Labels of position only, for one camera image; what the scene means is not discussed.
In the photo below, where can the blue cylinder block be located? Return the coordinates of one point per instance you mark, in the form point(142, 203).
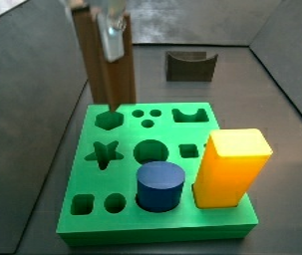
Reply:
point(160, 181)

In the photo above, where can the yellow square prism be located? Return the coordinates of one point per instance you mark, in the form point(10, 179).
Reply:
point(235, 154)

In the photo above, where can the brown star prism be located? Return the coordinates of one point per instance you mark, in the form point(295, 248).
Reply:
point(111, 79)

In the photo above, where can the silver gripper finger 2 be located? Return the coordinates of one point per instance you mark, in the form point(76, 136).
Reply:
point(108, 16)

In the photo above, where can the black curved fixture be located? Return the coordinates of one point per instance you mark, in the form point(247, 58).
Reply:
point(188, 66)

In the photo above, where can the green shape sorter board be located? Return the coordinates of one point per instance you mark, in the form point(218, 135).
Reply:
point(129, 188)

